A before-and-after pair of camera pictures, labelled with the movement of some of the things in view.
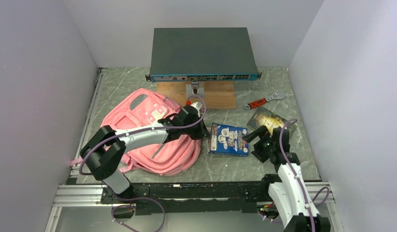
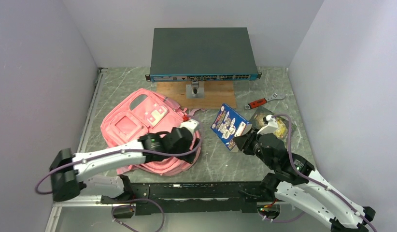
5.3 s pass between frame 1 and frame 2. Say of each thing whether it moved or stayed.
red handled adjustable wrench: stayed
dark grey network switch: stayed
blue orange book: moved
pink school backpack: stayed
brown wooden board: stayed
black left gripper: moved
